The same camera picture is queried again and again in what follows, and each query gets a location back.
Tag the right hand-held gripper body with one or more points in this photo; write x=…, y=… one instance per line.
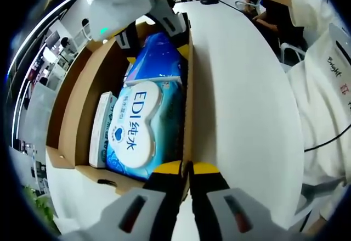
x=118, y=5

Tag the white chest device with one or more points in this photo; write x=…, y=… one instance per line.
x=341, y=40

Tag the frosted desk divider panel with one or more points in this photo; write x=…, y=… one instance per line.
x=38, y=101

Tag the blue wet wipes pack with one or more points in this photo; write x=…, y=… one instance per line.
x=134, y=125

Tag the dark wall screen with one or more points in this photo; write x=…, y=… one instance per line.
x=52, y=38

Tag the black computer mouse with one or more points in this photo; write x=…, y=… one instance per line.
x=209, y=1

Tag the brown cardboard shoe box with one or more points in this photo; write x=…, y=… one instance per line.
x=82, y=109

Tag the potted green plant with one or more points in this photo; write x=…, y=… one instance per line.
x=38, y=205

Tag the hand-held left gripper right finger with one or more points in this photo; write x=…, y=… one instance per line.
x=214, y=210

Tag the white small carton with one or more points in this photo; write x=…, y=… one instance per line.
x=100, y=128

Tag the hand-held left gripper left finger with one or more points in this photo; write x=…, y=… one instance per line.
x=167, y=194

